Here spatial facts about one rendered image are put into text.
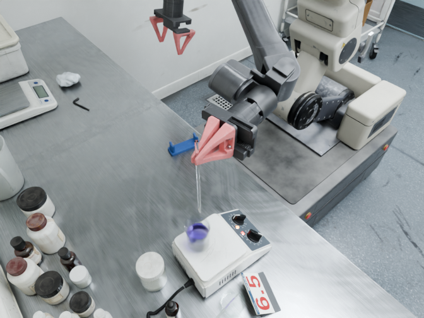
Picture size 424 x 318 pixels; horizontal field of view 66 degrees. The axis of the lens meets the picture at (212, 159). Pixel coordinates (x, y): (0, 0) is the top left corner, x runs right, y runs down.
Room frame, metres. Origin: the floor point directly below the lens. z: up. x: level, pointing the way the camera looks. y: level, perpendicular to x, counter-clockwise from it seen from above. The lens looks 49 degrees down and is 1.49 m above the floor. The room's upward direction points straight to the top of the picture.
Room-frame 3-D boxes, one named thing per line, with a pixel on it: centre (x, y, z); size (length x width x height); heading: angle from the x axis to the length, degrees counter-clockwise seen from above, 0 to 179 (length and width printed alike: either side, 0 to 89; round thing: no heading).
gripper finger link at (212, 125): (0.37, -0.01, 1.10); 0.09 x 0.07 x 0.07; 141
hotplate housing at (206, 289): (0.35, -0.02, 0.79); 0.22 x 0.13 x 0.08; 126
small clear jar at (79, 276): (0.29, 0.29, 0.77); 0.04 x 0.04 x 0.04
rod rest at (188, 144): (0.70, 0.09, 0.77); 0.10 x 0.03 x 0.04; 119
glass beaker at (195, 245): (0.33, 0.03, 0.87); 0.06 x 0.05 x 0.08; 25
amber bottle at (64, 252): (0.32, 0.32, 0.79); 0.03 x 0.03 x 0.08
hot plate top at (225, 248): (0.33, 0.00, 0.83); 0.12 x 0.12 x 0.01; 36
